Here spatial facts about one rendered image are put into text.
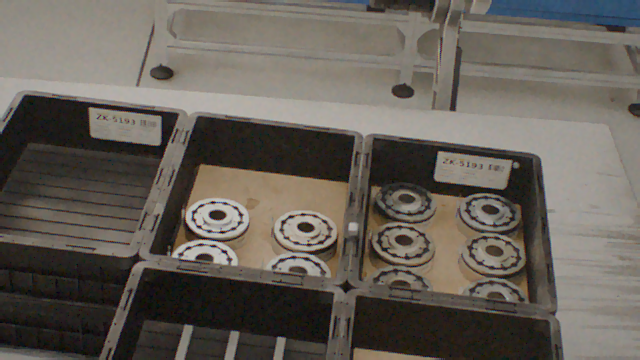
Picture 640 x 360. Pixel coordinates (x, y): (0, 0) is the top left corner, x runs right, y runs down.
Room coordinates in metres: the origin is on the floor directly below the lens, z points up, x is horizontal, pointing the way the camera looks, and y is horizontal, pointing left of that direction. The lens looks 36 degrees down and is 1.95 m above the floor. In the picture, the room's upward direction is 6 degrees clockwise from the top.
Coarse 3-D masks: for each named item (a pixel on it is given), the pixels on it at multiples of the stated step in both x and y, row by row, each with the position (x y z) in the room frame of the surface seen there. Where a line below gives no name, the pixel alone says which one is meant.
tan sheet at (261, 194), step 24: (216, 168) 1.54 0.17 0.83; (192, 192) 1.47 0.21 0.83; (216, 192) 1.47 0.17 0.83; (240, 192) 1.48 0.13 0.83; (264, 192) 1.49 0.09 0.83; (288, 192) 1.49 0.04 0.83; (312, 192) 1.50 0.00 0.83; (336, 192) 1.51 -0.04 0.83; (264, 216) 1.42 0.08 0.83; (336, 216) 1.44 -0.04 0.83; (264, 240) 1.36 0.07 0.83; (240, 264) 1.30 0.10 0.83; (264, 264) 1.30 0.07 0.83; (336, 264) 1.32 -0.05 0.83
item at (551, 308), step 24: (432, 144) 1.54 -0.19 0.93; (456, 144) 1.54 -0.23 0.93; (360, 168) 1.47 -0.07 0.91; (360, 192) 1.38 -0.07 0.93; (360, 216) 1.32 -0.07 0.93; (360, 240) 1.26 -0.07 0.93; (552, 264) 1.25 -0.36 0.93; (360, 288) 1.16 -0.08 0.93; (384, 288) 1.16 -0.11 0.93; (408, 288) 1.17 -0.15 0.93; (552, 288) 1.20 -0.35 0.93; (552, 312) 1.15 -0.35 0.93
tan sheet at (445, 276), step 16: (368, 208) 1.47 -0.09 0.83; (448, 208) 1.50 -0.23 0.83; (368, 224) 1.43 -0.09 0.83; (448, 224) 1.45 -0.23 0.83; (448, 240) 1.41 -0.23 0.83; (464, 240) 1.41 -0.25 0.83; (448, 256) 1.37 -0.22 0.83; (368, 272) 1.31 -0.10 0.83; (432, 272) 1.32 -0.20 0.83; (448, 272) 1.33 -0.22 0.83; (448, 288) 1.29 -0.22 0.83; (464, 288) 1.29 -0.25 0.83
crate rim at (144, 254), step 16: (192, 128) 1.51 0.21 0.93; (288, 128) 1.55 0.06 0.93; (304, 128) 1.55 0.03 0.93; (320, 128) 1.55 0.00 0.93; (336, 128) 1.55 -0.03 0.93; (176, 160) 1.42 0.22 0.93; (352, 176) 1.42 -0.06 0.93; (352, 192) 1.38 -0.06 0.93; (160, 208) 1.29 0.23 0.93; (352, 208) 1.34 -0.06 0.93; (144, 240) 1.21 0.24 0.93; (144, 256) 1.18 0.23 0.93; (160, 256) 1.18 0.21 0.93; (240, 272) 1.16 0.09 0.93; (256, 272) 1.17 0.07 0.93; (272, 272) 1.17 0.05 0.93; (288, 272) 1.17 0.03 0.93
